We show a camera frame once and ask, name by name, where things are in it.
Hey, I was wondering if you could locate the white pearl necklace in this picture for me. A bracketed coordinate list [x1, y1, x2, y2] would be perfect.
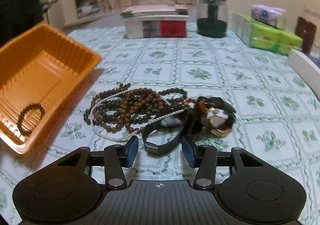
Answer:
[88, 87, 190, 143]

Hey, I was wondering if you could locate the black gold wristwatch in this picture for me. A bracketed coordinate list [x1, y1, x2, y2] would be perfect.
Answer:
[196, 96, 236, 138]

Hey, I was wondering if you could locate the black fitness band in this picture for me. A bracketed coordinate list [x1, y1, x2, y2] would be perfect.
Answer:
[142, 109, 188, 156]

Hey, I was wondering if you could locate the dark bead bracelet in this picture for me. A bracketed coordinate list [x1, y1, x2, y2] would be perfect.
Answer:
[17, 102, 46, 137]

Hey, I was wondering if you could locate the orange plastic tray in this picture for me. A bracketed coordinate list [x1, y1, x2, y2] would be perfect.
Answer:
[1, 23, 101, 154]

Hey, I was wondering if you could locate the floral green white tablecloth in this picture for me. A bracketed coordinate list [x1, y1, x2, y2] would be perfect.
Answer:
[1, 23, 319, 224]

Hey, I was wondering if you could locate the green tissue pack bundle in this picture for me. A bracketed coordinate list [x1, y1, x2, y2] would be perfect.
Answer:
[229, 13, 303, 55]

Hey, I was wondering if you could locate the thick white red book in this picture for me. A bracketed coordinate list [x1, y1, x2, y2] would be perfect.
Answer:
[125, 15, 188, 39]

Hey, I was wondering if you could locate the long white box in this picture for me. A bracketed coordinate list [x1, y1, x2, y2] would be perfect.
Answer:
[287, 49, 320, 99]

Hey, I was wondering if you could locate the dark green glass humidifier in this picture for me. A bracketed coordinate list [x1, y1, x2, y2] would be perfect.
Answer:
[196, 0, 228, 38]

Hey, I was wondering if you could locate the pink cover book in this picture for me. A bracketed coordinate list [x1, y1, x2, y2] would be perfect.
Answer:
[120, 4, 189, 18]

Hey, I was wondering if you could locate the purple tissue pack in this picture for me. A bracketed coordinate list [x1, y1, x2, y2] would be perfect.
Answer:
[251, 5, 287, 30]

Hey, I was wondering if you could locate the dark brown wooden box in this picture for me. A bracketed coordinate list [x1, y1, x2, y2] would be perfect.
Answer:
[295, 16, 317, 54]

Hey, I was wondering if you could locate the black puffer jacket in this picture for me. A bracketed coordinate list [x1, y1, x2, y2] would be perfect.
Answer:
[0, 0, 43, 46]

